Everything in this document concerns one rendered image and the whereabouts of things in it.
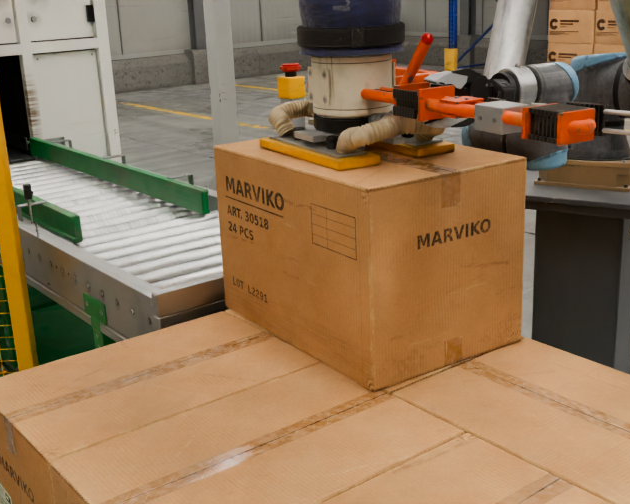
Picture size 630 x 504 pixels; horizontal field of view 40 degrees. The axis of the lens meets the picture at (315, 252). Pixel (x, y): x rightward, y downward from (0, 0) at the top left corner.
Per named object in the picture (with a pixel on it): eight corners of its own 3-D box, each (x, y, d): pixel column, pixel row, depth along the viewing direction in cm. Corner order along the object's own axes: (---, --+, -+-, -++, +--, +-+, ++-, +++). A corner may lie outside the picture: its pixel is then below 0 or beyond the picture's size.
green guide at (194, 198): (30, 155, 418) (28, 136, 416) (51, 151, 424) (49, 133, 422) (203, 215, 297) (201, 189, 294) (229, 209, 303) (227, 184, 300)
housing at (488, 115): (472, 130, 151) (472, 103, 150) (502, 125, 154) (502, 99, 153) (500, 135, 145) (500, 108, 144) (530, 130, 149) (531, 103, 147)
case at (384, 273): (225, 306, 216) (212, 145, 204) (356, 272, 236) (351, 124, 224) (373, 393, 167) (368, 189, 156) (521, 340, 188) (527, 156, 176)
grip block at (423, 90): (390, 116, 169) (389, 85, 167) (430, 111, 173) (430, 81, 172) (416, 122, 162) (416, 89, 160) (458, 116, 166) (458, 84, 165)
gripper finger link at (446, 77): (409, 79, 167) (445, 90, 173) (428, 81, 163) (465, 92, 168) (413, 62, 167) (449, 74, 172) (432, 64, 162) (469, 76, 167)
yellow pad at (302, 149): (258, 146, 198) (257, 124, 197) (297, 141, 203) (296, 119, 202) (339, 171, 170) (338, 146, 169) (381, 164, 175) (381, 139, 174)
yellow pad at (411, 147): (330, 136, 207) (329, 115, 206) (365, 131, 212) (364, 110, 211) (417, 158, 179) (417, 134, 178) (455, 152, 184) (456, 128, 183)
